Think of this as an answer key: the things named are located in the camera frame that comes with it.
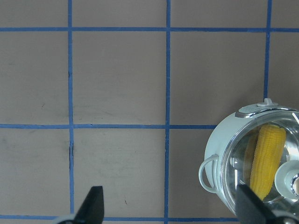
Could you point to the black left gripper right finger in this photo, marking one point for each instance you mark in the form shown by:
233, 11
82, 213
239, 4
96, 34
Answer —
250, 209

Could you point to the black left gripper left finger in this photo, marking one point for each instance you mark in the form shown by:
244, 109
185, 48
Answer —
91, 210

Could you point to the yellow corn cob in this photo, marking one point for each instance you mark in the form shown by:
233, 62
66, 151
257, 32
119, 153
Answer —
268, 152

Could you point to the glass pot lid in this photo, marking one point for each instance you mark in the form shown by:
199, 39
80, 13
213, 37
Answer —
264, 163

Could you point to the pale green cooking pot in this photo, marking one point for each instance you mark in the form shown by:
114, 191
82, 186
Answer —
219, 158

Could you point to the brown paper table mat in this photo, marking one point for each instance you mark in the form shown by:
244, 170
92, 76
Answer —
124, 94

